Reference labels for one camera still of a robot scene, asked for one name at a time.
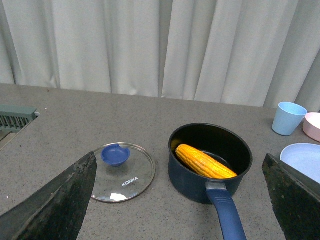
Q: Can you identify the pink bowl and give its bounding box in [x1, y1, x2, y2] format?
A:
[302, 112, 320, 142]

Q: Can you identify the green dish rack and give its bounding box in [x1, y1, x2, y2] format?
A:
[0, 104, 37, 133]

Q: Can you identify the light blue plate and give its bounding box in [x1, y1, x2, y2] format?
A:
[280, 143, 320, 184]

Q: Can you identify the glass lid blue knob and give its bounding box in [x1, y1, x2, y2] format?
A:
[91, 142, 156, 203]

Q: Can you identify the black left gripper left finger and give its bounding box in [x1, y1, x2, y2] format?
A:
[0, 152, 97, 240]

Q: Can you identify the dark blue saucepan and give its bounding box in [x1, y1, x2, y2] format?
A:
[168, 123, 253, 240]

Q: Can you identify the white curtain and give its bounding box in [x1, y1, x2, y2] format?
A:
[0, 0, 320, 112]

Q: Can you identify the light blue cup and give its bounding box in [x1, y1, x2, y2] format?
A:
[272, 101, 308, 136]

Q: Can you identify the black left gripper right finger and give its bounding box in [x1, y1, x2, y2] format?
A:
[262, 153, 320, 240]

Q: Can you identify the yellow corn cob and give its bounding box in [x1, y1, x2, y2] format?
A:
[175, 144, 238, 179]

